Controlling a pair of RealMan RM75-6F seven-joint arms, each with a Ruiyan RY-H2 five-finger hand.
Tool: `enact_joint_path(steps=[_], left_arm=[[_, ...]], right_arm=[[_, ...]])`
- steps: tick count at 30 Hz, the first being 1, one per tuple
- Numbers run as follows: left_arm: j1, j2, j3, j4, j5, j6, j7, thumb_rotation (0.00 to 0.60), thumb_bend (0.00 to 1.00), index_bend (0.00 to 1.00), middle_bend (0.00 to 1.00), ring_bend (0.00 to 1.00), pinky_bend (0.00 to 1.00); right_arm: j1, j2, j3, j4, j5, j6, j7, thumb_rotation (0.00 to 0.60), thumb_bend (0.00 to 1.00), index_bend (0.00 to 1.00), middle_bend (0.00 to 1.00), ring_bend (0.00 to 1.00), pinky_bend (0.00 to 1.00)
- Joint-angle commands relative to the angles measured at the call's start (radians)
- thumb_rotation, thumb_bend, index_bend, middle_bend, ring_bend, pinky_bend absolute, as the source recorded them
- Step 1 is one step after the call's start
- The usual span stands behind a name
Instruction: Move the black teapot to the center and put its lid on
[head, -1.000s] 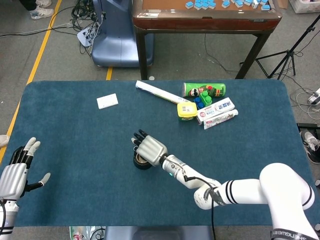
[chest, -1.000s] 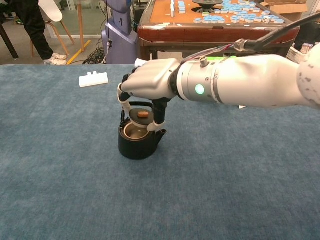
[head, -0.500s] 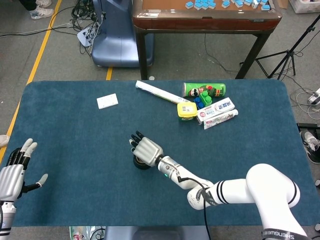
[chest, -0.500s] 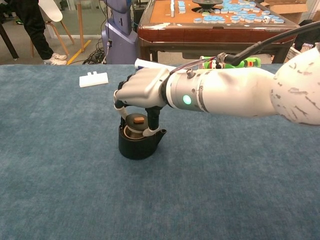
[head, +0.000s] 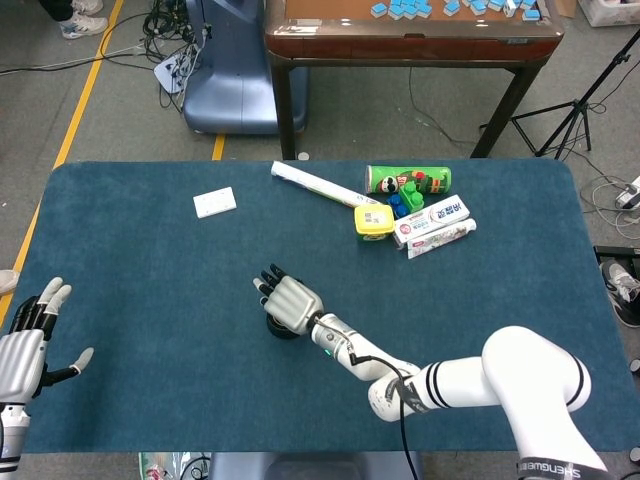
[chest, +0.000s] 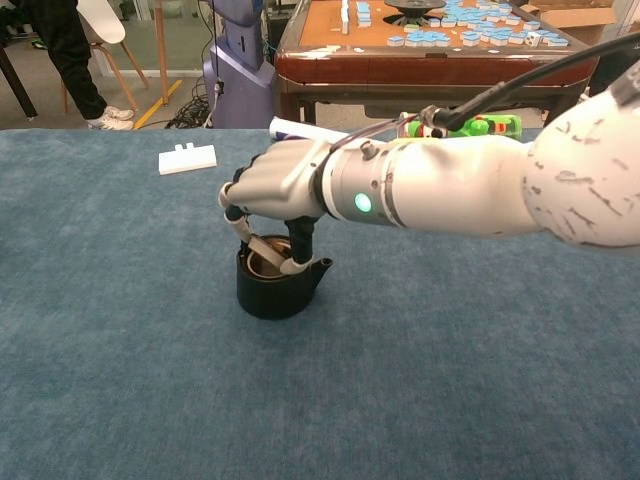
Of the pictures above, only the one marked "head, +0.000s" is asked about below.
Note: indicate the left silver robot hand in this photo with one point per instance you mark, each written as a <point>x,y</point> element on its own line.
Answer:
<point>20,365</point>

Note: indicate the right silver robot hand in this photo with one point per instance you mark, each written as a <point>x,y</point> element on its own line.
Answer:
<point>292,305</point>

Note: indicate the small black teapot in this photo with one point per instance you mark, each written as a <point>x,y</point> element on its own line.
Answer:
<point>277,332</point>

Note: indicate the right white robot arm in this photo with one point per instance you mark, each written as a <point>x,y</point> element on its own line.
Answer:
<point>525,370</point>

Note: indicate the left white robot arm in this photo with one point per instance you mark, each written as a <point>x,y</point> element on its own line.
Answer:
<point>12,435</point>

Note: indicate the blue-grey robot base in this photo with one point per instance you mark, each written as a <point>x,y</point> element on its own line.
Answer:
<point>225,90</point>

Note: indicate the yellow-lidded small container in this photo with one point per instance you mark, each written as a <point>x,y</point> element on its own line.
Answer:
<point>372,220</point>

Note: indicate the beige sneaker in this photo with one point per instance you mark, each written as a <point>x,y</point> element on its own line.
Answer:
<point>7,281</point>

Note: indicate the blue felt table mat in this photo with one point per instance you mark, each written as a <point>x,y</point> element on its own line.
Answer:
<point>175,310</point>

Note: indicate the white long tube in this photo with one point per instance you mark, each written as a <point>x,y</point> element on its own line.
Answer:
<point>310,182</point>

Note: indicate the white card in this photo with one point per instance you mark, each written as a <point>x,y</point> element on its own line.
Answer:
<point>215,202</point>

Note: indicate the blue toy building block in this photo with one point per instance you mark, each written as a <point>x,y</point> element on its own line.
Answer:
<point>395,202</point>

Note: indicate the green toy building block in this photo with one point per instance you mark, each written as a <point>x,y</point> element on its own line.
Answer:
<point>412,200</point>

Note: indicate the white toothpaste tube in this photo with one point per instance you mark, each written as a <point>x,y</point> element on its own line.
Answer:
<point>440,240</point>

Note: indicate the blue-grey robot torso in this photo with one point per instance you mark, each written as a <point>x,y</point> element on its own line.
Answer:
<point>315,467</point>

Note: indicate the white toothpaste box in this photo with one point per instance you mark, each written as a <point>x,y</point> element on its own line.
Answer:
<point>435,217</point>

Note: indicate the printed plastic bag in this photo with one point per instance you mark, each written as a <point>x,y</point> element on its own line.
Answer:
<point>160,467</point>

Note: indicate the green chips can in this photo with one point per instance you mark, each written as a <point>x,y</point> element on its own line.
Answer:
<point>430,180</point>

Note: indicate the white power strip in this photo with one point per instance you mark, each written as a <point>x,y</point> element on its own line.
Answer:
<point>167,75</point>

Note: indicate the brown mahjong table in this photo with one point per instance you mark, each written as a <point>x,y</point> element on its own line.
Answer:
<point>400,47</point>

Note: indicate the blue mahjong tile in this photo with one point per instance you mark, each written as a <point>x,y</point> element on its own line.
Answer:
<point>378,8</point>
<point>452,5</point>
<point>530,14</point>

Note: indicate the black floor plate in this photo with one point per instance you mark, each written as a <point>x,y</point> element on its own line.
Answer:
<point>617,251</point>

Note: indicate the black and grey sneaker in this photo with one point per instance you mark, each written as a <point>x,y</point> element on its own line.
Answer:
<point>622,295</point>

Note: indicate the white sneaker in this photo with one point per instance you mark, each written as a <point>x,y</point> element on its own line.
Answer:
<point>87,6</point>
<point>82,25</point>

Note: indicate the black tripod stand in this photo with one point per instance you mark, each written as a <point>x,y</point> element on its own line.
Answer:
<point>576,106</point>

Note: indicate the white power adapter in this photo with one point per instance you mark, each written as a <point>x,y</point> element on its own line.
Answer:
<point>630,195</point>

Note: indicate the person in black trousers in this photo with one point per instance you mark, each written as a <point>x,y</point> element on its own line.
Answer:
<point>55,7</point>

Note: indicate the white mahjong tile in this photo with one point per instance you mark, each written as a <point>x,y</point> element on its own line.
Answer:
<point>510,6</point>

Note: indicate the cardboard box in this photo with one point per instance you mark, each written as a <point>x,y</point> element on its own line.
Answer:
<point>565,7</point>

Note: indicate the white storage crate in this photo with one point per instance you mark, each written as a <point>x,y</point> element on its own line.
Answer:
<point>615,12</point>

